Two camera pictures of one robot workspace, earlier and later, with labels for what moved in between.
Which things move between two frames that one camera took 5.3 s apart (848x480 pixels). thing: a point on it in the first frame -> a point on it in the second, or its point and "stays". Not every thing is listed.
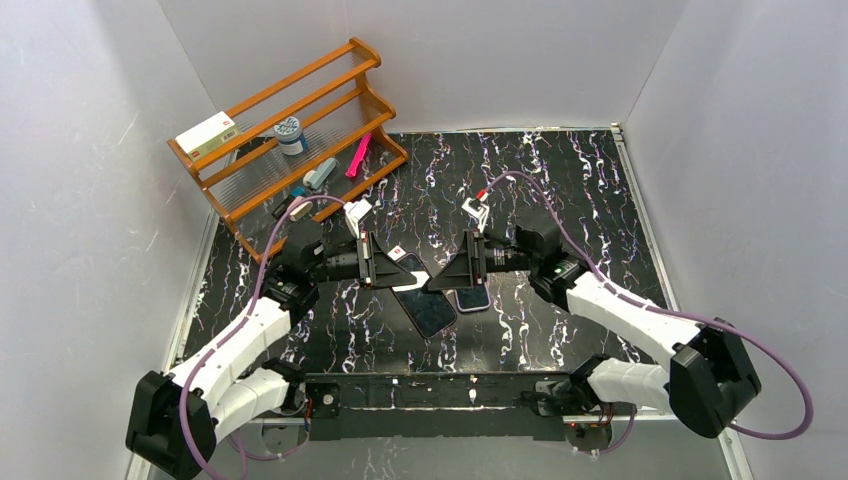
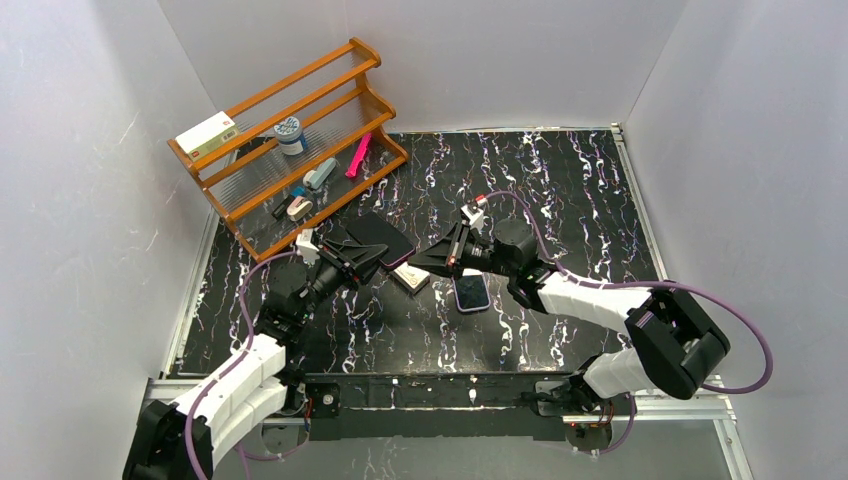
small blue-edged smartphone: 473,298 stays
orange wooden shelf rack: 315,136 stays
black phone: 427,308 -> 370,229
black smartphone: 472,298 stays
